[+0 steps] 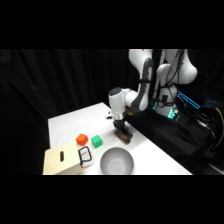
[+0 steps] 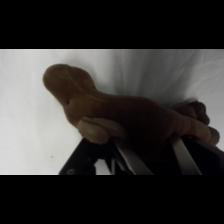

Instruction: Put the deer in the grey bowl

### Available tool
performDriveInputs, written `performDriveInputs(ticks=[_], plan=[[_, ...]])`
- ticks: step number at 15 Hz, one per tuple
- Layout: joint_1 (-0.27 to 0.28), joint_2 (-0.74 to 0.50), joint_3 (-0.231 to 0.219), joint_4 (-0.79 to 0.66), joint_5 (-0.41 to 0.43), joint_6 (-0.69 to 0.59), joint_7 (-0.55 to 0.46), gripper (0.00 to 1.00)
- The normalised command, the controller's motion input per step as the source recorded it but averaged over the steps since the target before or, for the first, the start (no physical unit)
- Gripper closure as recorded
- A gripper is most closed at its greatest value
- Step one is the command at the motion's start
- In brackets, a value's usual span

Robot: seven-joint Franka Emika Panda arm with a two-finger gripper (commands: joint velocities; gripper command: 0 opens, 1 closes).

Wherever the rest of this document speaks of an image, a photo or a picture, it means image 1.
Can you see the grey bowl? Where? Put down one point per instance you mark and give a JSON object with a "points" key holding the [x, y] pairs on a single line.
{"points": [[117, 161]]}

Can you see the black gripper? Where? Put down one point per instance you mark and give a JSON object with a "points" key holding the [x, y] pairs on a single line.
{"points": [[119, 118]]}

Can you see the black curtain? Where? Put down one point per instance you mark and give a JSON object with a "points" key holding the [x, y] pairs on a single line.
{"points": [[60, 80]]}

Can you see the brown toy deer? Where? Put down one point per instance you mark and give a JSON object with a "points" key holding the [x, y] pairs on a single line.
{"points": [[124, 136]]}

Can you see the small green light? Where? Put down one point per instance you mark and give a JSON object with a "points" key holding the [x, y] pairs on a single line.
{"points": [[172, 114]]}

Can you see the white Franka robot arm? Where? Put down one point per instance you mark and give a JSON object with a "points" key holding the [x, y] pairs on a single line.
{"points": [[146, 80]]}

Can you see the orange cube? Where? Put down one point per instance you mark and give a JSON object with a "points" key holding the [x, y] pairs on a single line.
{"points": [[82, 139]]}

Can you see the green cube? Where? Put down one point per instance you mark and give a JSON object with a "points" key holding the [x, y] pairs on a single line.
{"points": [[97, 141]]}

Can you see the light wooden box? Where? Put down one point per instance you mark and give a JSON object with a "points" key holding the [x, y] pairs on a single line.
{"points": [[61, 160]]}

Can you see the black robot stand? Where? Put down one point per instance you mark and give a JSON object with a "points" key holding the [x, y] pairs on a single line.
{"points": [[173, 140]]}

